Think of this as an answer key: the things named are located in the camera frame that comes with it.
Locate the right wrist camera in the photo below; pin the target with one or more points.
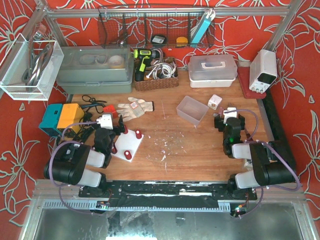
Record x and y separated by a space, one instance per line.
230 112

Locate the red spring front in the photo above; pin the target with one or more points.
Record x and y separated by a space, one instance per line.
128 155

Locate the metal T bracket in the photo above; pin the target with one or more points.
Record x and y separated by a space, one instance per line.
220 112

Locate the white plastic storage case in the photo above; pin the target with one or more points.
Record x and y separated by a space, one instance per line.
212 71

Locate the blue white power strip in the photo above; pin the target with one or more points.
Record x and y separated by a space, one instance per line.
201 27

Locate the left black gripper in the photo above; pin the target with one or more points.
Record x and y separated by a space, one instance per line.
117 130

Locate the beige work glove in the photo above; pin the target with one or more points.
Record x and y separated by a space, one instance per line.
134 109

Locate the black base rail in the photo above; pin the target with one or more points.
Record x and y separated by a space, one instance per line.
167 194

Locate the grey green plastic toolbox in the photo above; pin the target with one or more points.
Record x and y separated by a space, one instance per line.
93 70

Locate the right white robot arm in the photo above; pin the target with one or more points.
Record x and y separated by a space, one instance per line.
272 163

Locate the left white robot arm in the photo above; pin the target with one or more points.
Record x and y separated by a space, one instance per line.
67 164

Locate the white peg base plate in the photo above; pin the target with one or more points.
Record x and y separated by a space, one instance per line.
127 142

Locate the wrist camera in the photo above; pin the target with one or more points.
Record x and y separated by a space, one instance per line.
106 121
230 112

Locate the clear acrylic wall bin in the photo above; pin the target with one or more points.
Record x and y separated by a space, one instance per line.
29 70

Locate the woven wicker basket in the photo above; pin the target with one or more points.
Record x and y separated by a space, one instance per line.
160 75

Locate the white bench power supply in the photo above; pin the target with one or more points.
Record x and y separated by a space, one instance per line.
262 71

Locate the translucent plastic spring box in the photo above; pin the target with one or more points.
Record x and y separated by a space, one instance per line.
191 110

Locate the red mat under supply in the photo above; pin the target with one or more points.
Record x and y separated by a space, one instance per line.
243 74

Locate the aluminium frame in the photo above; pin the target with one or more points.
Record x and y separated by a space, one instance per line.
241 27

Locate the yellow green cordless drill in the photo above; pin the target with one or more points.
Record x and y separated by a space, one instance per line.
145 57

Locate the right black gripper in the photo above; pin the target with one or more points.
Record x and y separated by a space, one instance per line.
219 121

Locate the yellow tape measure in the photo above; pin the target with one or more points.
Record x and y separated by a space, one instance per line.
181 42

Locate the white cube power adapter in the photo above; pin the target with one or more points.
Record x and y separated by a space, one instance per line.
214 101

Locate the red cube adapter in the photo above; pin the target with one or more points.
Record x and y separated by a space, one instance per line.
110 109

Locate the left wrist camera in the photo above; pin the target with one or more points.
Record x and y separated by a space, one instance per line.
106 121

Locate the teal and yellow device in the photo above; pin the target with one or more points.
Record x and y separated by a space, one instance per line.
59 116

